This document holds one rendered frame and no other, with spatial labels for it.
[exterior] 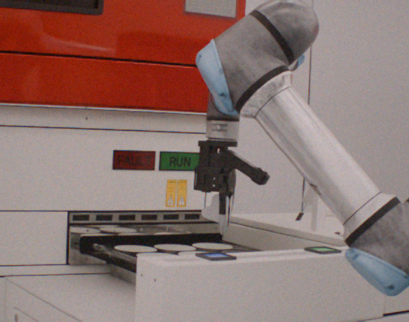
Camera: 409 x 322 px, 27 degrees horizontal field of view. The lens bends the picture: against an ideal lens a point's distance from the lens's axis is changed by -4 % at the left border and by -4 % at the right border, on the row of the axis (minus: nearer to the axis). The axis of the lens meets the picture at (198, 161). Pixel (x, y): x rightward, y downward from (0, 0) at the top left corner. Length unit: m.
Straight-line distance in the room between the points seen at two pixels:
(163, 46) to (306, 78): 2.30
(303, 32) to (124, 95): 0.70
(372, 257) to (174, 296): 0.36
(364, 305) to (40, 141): 0.83
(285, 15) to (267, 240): 0.82
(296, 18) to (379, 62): 3.25
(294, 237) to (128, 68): 0.56
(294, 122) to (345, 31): 3.14
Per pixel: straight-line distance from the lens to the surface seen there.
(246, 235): 2.27
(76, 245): 2.13
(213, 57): 1.49
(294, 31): 1.51
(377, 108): 4.74
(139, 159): 2.19
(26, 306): 1.97
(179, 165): 2.25
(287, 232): 2.13
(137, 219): 2.21
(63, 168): 2.11
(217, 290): 1.60
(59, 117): 2.10
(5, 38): 1.99
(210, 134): 2.00
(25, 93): 2.01
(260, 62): 1.48
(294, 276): 1.70
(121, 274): 2.12
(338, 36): 4.56
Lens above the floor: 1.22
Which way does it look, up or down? 3 degrees down
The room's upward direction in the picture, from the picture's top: 3 degrees clockwise
